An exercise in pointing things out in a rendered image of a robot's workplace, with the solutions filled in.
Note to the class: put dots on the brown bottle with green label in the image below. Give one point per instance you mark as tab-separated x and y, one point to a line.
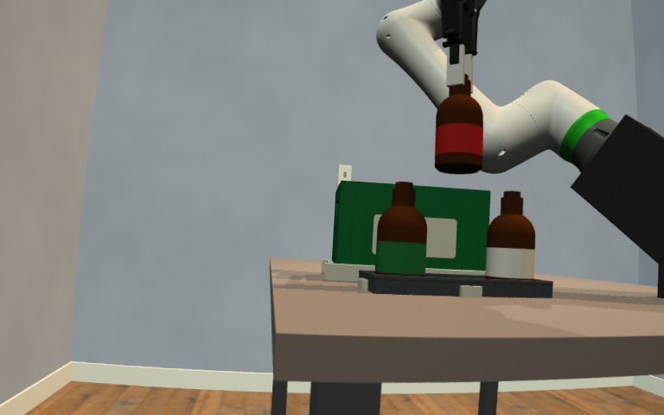
401	236

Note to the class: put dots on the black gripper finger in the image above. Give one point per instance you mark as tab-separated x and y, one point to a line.
470	39
453	15

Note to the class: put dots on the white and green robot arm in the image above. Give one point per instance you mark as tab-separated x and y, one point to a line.
549	116

